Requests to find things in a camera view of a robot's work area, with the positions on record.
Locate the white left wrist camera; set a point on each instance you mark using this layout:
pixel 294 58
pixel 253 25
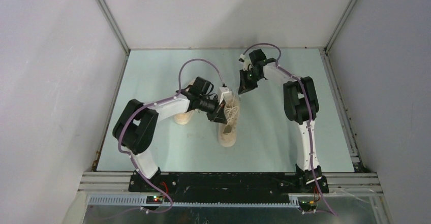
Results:
pixel 224 94

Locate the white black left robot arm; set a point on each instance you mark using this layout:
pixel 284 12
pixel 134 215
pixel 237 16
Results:
pixel 137 123

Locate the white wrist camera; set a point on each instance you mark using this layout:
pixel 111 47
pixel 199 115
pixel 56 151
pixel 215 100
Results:
pixel 247 64
pixel 224 94

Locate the beige sneaker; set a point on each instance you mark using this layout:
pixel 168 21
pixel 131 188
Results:
pixel 183 118
pixel 227 133

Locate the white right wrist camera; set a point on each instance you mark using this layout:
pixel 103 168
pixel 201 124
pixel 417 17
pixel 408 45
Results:
pixel 247 64

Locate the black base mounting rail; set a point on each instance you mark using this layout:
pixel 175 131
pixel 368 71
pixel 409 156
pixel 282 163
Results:
pixel 224 188

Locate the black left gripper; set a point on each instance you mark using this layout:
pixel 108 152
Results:
pixel 217 115

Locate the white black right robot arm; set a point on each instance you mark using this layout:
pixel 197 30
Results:
pixel 300 106

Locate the aluminium frame rail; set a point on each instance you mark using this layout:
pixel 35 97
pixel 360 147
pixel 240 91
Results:
pixel 111 188

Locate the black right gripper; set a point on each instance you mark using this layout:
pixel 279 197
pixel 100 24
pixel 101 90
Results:
pixel 245 85

